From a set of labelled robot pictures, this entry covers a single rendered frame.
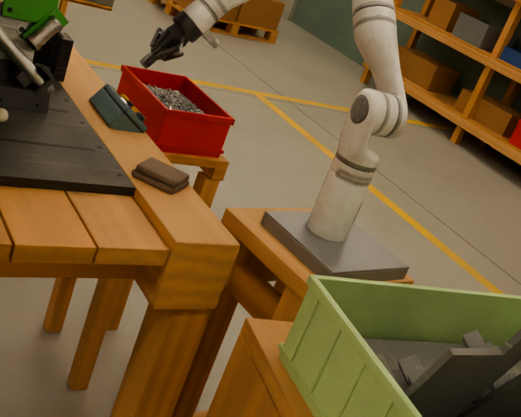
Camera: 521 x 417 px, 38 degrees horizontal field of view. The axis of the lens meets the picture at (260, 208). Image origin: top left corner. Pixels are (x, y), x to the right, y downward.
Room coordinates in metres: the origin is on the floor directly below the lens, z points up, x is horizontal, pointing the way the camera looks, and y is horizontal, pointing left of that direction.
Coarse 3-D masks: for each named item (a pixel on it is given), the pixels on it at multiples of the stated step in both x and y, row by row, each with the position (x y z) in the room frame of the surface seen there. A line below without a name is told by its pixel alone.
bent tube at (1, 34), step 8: (0, 32) 1.50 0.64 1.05; (0, 40) 1.50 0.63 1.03; (8, 40) 1.51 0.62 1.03; (8, 48) 1.51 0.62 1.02; (16, 48) 1.52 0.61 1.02; (8, 56) 1.52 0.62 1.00; (16, 56) 1.52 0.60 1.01; (24, 56) 1.53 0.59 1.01; (16, 64) 1.52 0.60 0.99; (24, 64) 1.53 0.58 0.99; (32, 64) 1.54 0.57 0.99; (24, 72) 1.53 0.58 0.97; (32, 72) 1.53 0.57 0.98; (40, 72) 1.56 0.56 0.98; (32, 80) 1.54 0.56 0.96; (40, 80) 1.54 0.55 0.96
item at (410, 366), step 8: (464, 336) 1.02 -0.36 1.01; (472, 336) 1.02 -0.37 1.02; (480, 336) 1.02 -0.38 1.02; (464, 344) 1.03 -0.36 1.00; (472, 344) 1.01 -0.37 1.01; (480, 344) 1.01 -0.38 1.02; (488, 344) 0.98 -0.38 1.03; (400, 360) 0.99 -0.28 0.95; (408, 360) 0.99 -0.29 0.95; (416, 360) 0.99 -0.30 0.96; (400, 368) 0.99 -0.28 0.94; (408, 368) 0.98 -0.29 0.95; (416, 368) 0.98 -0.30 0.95; (424, 368) 0.95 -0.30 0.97; (408, 376) 0.95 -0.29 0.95; (416, 376) 0.94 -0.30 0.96; (408, 384) 0.97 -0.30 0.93
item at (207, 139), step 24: (144, 72) 2.10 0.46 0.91; (144, 96) 1.93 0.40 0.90; (168, 96) 2.04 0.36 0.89; (192, 96) 2.13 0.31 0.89; (168, 120) 1.83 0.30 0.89; (192, 120) 1.88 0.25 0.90; (216, 120) 1.92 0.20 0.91; (168, 144) 1.84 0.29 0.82; (192, 144) 1.89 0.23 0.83; (216, 144) 1.94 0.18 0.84
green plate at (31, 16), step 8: (8, 0) 1.55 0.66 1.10; (16, 0) 1.56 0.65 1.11; (24, 0) 1.57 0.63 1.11; (32, 0) 1.58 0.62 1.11; (40, 0) 1.60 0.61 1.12; (48, 0) 1.61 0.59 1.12; (56, 0) 1.62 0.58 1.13; (8, 8) 1.55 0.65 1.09; (16, 8) 1.56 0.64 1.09; (24, 8) 1.57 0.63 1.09; (32, 8) 1.58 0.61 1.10; (40, 8) 1.59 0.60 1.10; (48, 8) 1.61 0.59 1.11; (8, 16) 1.55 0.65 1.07; (16, 16) 1.56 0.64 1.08; (24, 16) 1.57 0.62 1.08; (32, 16) 1.58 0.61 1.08; (40, 16) 1.59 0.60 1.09
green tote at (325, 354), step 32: (320, 288) 1.10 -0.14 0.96; (352, 288) 1.17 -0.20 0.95; (384, 288) 1.21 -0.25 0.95; (416, 288) 1.24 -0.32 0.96; (320, 320) 1.08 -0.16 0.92; (352, 320) 1.19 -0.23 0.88; (384, 320) 1.23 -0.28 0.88; (416, 320) 1.26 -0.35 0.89; (448, 320) 1.30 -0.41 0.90; (480, 320) 1.35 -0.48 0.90; (512, 320) 1.39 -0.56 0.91; (288, 352) 1.11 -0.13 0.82; (320, 352) 1.05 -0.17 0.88; (352, 352) 0.99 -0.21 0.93; (320, 384) 1.02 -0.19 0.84; (352, 384) 0.96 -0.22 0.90; (384, 384) 0.91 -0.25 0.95; (320, 416) 0.99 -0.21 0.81; (352, 416) 0.94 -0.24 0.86; (384, 416) 0.89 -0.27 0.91; (416, 416) 0.85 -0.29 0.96
